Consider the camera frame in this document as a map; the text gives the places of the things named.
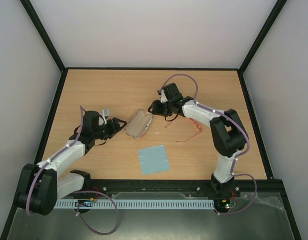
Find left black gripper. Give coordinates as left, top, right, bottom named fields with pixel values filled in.
left=93, top=117, right=127, bottom=140

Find flag print glasses case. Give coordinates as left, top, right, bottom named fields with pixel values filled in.
left=125, top=109, right=153, bottom=139

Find red transparent sunglasses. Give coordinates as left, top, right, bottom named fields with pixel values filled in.
left=164, top=115, right=202, bottom=143

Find light blue cleaning cloth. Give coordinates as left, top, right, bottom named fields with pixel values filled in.
left=138, top=145, right=170, bottom=175

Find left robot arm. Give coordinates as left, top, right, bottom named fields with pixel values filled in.
left=14, top=109, right=127, bottom=216

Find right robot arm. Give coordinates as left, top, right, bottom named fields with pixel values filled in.
left=148, top=83, right=250, bottom=196

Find left electronics board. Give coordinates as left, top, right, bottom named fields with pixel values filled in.
left=74, top=198, right=97, bottom=208

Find electronics board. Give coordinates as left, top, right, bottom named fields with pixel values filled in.
left=214, top=197, right=238, bottom=209
left=74, top=198, right=97, bottom=208

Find right electronics board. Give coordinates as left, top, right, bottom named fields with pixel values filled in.
left=214, top=197, right=238, bottom=209

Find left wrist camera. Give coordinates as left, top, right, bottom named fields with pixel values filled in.
left=98, top=108, right=109, bottom=126

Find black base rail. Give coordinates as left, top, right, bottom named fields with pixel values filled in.
left=61, top=178, right=242, bottom=198

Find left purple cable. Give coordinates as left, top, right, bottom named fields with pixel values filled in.
left=26, top=105, right=119, bottom=235

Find light blue slotted cable duct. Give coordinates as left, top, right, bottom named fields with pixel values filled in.
left=54, top=199, right=214, bottom=210

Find black aluminium frame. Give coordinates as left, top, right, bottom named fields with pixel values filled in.
left=0, top=0, right=301, bottom=240

